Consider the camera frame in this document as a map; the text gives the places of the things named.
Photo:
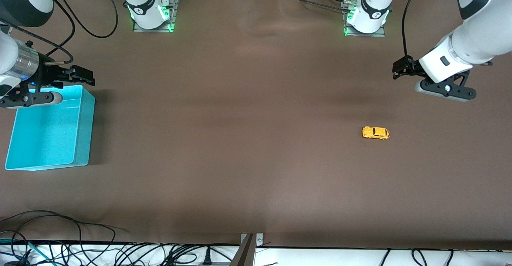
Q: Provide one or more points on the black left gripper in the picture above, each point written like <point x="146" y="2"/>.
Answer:
<point x="408" y="67"/>

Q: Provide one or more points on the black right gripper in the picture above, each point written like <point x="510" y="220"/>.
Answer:
<point x="48" y="75"/>

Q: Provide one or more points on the yellow beetle toy car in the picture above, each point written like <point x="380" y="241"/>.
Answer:
<point x="376" y="132"/>

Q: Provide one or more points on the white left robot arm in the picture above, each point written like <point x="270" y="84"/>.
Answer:
<point x="480" y="38"/>

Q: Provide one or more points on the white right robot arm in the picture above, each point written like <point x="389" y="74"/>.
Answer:
<point x="144" y="6"/>

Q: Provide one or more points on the turquoise plastic bin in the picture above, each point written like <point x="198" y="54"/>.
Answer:
<point x="48" y="138"/>

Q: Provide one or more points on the black power plug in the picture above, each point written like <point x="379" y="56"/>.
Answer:
<point x="207" y="257"/>

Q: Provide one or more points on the grey power strip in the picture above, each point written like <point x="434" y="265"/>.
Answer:
<point x="216" y="263"/>

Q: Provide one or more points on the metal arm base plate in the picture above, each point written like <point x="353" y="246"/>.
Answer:
<point x="378" y="34"/>
<point x="174" y="14"/>

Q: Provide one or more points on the metal table clamp bracket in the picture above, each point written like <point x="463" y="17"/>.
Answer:
<point x="250" y="240"/>

